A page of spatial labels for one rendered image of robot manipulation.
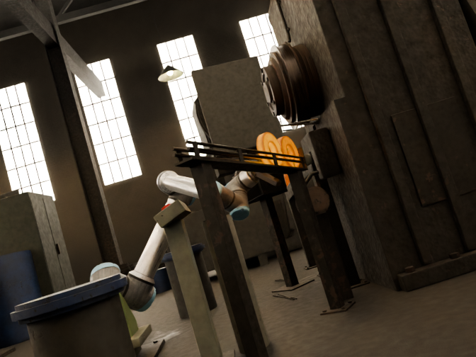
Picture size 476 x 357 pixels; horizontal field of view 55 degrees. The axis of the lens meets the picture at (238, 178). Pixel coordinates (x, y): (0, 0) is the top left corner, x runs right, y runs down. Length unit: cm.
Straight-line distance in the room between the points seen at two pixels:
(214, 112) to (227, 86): 35
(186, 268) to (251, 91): 379
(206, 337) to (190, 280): 21
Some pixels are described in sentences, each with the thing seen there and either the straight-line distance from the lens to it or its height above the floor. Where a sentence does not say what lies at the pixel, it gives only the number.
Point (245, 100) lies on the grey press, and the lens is 526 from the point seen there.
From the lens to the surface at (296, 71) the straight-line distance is 238.
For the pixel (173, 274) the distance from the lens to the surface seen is 305.
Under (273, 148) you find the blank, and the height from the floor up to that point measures 73.
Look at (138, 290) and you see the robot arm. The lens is 249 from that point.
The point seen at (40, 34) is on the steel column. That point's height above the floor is 499.
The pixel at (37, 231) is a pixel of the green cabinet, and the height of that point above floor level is 105.
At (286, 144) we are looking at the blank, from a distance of 202.
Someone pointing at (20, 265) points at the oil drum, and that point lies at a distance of 525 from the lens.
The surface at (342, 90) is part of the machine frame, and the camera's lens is 212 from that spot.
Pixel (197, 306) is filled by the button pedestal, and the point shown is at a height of 23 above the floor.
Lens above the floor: 46
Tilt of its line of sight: 6 degrees up
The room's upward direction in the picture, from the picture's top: 17 degrees counter-clockwise
